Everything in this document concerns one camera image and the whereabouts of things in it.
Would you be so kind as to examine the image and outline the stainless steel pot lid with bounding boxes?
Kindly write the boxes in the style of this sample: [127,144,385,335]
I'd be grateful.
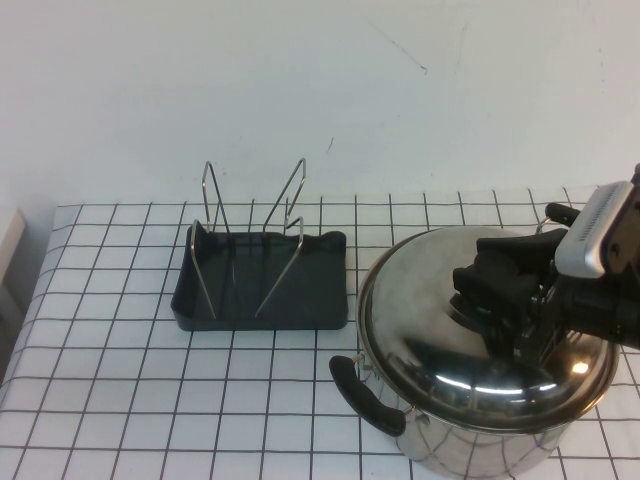
[356,224,619,432]

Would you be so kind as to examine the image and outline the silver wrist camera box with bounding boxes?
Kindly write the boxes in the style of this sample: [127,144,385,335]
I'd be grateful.
[554,180,640,280]

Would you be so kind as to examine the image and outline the wire lid rack black tray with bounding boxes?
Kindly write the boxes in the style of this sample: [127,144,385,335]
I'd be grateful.
[170,157,349,334]

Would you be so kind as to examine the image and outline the white grid tablecloth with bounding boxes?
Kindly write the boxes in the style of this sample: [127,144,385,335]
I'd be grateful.
[0,183,640,480]

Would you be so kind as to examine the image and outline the stainless steel pot black handles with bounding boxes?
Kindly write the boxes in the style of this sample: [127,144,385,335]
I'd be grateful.
[327,201,624,480]

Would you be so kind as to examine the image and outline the pale board edge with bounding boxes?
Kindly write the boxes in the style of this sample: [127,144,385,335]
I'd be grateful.
[0,206,27,321]

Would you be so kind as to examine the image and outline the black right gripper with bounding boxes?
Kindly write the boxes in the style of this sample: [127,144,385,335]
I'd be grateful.
[451,226,640,362]

